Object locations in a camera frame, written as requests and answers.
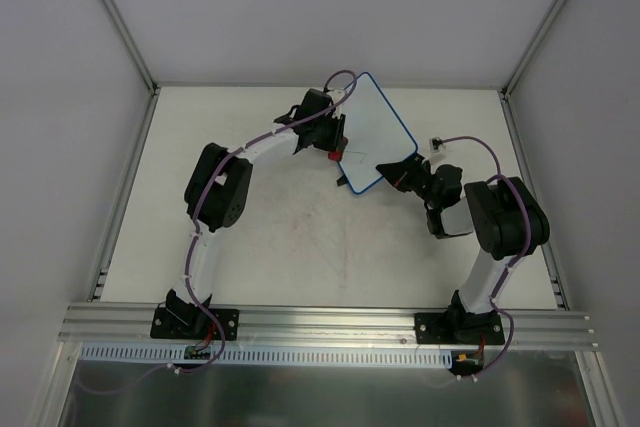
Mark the purple cable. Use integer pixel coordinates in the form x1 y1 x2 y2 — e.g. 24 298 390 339
77 69 359 393
424 135 532 388

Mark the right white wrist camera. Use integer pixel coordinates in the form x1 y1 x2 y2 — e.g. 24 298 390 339
429 137 446 154

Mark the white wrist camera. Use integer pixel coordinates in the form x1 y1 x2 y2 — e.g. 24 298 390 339
429 137 446 154
324 89 350 118

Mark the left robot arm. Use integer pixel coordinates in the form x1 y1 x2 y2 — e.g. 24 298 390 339
150 88 350 339

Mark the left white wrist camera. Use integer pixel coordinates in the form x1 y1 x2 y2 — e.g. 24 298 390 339
324 89 350 118

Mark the red whiteboard eraser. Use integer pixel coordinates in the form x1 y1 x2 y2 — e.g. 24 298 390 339
328 137 348 162

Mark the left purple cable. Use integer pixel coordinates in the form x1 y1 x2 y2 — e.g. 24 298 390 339
77 69 359 393

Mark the right aluminium frame post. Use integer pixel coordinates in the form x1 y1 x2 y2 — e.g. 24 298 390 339
501 0 570 98

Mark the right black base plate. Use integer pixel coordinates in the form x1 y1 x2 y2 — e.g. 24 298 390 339
414 311 505 346

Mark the blue framed whiteboard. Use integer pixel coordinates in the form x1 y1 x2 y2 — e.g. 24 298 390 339
339 72 419 195

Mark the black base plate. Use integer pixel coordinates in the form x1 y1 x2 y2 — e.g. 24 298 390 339
414 311 505 346
150 304 239 341

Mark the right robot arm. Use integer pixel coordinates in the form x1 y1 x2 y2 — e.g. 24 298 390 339
376 154 550 346

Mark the aluminium frame post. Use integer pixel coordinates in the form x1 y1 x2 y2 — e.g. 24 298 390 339
501 0 570 98
99 0 157 93

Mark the aluminium mounting rail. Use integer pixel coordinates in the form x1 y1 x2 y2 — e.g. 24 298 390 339
58 302 600 351

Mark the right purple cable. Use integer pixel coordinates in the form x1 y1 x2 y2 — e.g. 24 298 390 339
424 135 532 388

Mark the white slotted cable duct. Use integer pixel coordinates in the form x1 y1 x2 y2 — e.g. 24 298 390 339
80 343 453 369

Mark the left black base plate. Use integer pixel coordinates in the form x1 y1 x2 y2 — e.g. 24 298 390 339
150 304 239 341

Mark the left aluminium frame post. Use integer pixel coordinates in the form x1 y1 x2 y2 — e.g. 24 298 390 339
99 0 157 93

